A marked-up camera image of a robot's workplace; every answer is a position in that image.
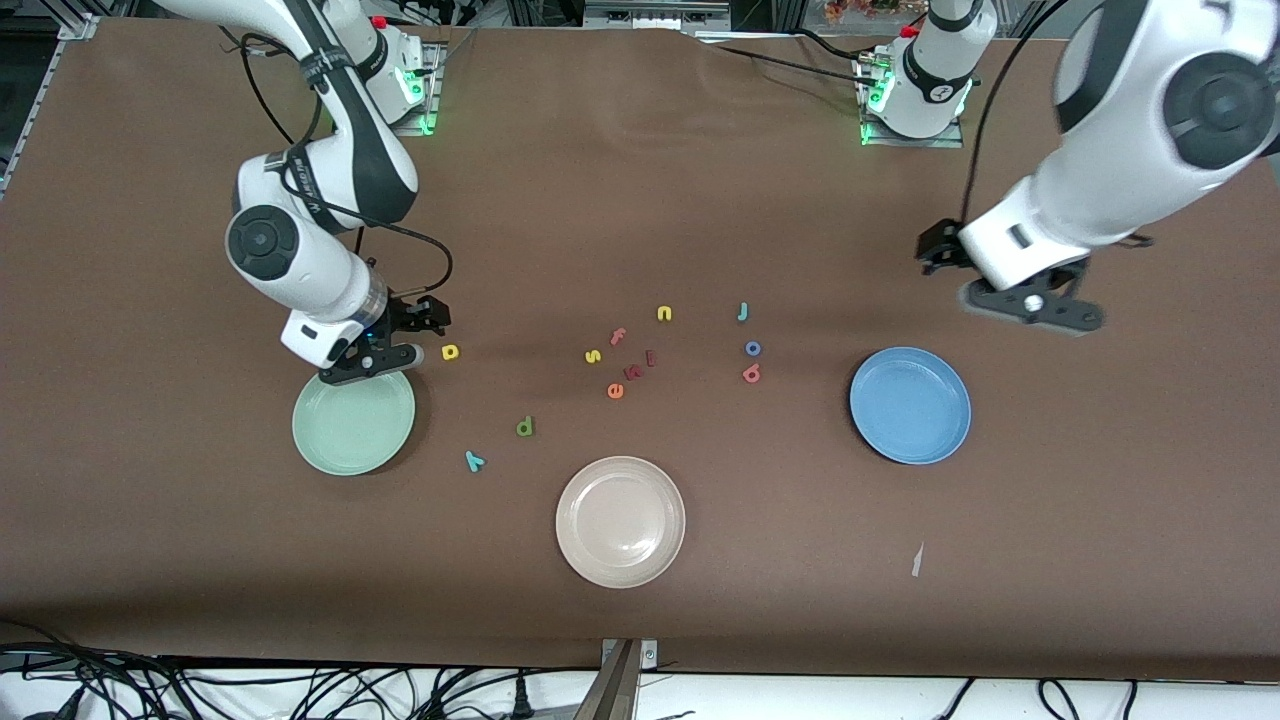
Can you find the teal foam letter y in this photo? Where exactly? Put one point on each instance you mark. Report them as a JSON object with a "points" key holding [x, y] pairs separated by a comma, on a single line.
{"points": [[475, 462]]}

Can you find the silver aluminium frame rail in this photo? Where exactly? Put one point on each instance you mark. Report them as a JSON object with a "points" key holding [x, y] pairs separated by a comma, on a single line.
{"points": [[78, 27]]}

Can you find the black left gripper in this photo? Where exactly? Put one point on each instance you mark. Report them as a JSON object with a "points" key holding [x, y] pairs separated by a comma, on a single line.
{"points": [[938, 246]]}

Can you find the small white paper scrap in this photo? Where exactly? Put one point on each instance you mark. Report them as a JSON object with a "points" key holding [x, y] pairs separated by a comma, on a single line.
{"points": [[917, 562]]}

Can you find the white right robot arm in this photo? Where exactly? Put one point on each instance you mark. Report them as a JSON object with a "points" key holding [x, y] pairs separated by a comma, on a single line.
{"points": [[310, 285]]}

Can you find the metal bracket at table edge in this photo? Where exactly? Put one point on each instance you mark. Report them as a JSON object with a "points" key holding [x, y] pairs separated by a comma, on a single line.
{"points": [[620, 690]]}

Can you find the pale green round plate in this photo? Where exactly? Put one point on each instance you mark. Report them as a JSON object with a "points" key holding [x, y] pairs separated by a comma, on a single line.
{"points": [[350, 430]]}

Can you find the blue round plate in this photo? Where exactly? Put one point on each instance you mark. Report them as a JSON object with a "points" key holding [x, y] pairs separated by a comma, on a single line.
{"points": [[910, 405]]}

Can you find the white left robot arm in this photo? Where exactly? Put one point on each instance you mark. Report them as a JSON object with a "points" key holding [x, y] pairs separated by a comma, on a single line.
{"points": [[1100, 200]]}

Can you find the beige round plate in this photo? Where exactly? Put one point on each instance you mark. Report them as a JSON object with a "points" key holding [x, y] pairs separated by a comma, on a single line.
{"points": [[620, 520]]}

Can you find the grey metal equipment box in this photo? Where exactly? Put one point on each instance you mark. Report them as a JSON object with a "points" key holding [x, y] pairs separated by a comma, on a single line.
{"points": [[650, 12]]}

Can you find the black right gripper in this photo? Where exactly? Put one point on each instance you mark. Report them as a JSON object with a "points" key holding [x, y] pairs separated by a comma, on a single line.
{"points": [[403, 318]]}

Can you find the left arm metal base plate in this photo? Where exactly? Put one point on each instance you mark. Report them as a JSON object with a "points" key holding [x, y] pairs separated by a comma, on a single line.
{"points": [[945, 141]]}

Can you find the brown table cover sheet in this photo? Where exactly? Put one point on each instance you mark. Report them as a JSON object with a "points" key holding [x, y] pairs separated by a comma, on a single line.
{"points": [[640, 200]]}

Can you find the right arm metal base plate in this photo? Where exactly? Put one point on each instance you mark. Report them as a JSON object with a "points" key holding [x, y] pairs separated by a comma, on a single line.
{"points": [[433, 90]]}

